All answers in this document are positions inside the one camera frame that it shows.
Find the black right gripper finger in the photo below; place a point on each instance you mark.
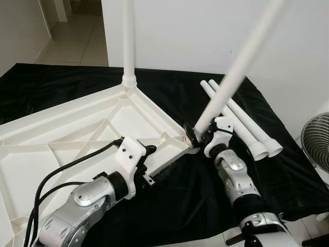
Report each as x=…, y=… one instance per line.
x=190, y=135

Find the white plastic children table top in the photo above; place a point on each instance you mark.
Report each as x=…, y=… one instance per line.
x=77, y=134

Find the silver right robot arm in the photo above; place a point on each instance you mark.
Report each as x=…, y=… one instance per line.
x=236, y=180

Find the black tablecloth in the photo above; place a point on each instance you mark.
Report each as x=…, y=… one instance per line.
x=288, y=190

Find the white round floor fan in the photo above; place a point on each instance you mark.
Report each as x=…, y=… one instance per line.
x=316, y=141

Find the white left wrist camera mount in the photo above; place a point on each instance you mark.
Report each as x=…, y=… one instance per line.
x=131, y=154

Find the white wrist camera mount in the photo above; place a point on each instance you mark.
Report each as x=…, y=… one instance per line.
x=131, y=154
x=225, y=123

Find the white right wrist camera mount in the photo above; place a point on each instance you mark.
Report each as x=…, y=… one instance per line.
x=225, y=123

